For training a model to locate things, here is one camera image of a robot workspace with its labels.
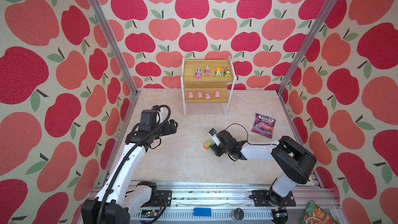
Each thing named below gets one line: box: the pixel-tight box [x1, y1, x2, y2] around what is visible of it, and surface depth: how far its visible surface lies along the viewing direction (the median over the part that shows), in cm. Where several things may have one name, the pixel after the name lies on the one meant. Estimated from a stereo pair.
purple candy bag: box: [250, 113, 277, 139], surface depth 100 cm
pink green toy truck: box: [204, 64, 211, 76], surface depth 84 cm
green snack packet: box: [299, 200, 340, 224], surface depth 70 cm
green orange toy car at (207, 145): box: [203, 140, 212, 151], surface depth 92 cm
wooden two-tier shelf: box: [180, 56, 237, 118], surface depth 88 cm
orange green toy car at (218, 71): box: [215, 66, 222, 78], surface depth 84 cm
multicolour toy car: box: [223, 66, 232, 78], surface depth 84 cm
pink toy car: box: [195, 67, 202, 79], surface depth 83 cm
